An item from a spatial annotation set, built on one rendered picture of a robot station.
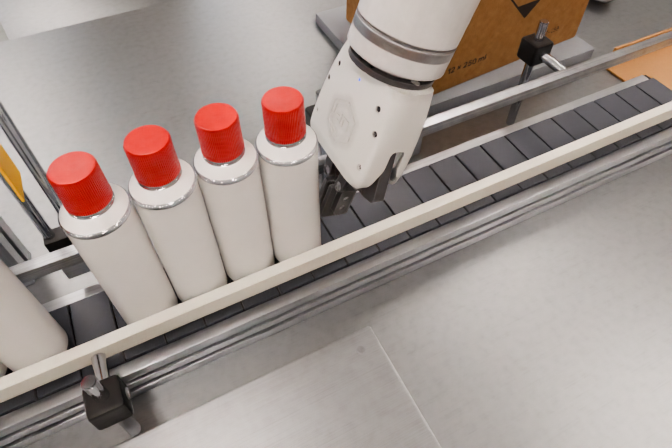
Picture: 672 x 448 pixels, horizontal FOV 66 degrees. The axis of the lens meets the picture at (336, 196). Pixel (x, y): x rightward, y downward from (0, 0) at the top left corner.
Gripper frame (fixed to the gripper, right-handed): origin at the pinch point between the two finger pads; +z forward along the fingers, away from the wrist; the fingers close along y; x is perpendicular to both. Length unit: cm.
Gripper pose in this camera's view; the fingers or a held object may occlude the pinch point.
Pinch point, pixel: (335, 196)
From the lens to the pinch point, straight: 52.1
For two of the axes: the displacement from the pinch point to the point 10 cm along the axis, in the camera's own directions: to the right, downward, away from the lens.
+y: 4.5, 6.8, -5.7
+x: 8.4, -1.1, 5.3
